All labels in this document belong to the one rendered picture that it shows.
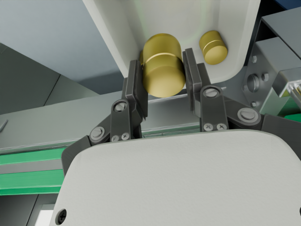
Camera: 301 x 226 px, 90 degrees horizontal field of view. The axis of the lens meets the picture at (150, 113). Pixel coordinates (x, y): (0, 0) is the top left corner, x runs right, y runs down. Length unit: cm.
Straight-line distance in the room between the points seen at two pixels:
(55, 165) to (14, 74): 62
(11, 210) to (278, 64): 79
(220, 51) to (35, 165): 44
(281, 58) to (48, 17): 52
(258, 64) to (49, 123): 45
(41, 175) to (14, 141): 14
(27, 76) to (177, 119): 83
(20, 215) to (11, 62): 63
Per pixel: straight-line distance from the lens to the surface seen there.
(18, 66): 97
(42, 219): 61
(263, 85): 26
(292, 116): 31
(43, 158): 43
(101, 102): 39
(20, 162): 49
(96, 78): 62
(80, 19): 51
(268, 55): 25
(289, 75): 22
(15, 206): 75
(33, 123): 50
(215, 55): 27
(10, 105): 89
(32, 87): 97
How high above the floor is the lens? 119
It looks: 36 degrees down
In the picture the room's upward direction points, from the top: 179 degrees counter-clockwise
